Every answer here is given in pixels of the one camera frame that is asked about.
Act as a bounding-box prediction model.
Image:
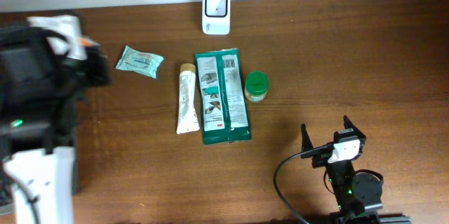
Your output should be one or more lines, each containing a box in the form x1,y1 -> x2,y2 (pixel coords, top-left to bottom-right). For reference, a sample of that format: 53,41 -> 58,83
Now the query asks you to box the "green 3M glove package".
195,48 -> 252,145

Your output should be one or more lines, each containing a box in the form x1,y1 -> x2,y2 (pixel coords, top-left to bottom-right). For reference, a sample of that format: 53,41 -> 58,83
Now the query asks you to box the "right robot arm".
301,116 -> 411,224

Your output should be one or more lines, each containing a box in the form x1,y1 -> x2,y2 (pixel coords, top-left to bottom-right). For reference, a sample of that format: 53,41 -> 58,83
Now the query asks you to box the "green lid glass jar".
244,71 -> 269,103

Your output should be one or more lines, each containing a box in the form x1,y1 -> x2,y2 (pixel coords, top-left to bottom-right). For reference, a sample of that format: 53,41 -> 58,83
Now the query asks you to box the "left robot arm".
1,12 -> 111,223

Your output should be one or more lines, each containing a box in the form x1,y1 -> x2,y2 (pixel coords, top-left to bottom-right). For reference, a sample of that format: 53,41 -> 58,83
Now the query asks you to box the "white tube gold cap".
176,63 -> 200,134

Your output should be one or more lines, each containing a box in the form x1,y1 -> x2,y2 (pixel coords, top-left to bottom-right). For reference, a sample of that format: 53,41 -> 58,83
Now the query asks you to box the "light green wipes packet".
116,46 -> 164,79

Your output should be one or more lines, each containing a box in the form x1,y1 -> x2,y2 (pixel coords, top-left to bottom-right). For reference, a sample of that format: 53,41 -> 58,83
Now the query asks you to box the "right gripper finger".
301,124 -> 314,159
343,115 -> 361,136

